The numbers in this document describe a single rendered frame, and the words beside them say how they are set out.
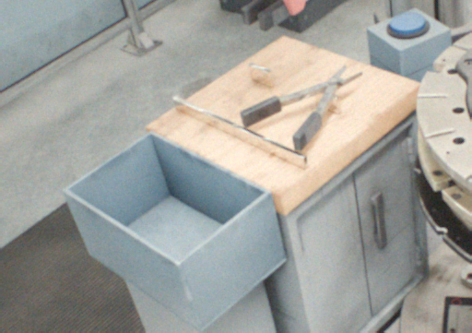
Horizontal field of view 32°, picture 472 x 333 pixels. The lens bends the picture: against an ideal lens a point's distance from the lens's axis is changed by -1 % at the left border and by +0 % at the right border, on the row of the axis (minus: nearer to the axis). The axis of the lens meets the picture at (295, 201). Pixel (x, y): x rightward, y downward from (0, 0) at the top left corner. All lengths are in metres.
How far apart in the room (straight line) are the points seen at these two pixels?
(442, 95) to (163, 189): 0.30
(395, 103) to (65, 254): 1.71
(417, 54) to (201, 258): 0.39
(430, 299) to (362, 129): 0.27
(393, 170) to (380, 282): 0.14
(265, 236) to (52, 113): 2.37
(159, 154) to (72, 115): 2.18
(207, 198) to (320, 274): 0.13
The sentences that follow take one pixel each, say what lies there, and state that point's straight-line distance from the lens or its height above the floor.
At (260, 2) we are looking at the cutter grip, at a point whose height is 1.18.
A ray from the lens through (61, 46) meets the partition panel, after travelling 3.08.
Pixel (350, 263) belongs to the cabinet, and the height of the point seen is 0.91.
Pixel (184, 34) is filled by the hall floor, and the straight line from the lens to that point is 3.31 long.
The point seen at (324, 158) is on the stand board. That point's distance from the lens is 0.73.
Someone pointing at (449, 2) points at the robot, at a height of 0.96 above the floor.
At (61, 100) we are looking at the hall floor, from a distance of 3.11.
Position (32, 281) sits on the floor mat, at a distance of 2.36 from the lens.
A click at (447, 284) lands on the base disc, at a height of 0.80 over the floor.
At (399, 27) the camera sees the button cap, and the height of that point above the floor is 1.04.
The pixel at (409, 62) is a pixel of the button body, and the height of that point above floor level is 1.01.
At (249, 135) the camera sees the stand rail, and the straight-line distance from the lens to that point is 0.76.
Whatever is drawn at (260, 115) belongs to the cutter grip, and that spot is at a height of 1.09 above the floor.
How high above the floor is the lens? 1.51
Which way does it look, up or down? 40 degrees down
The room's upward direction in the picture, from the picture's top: 11 degrees counter-clockwise
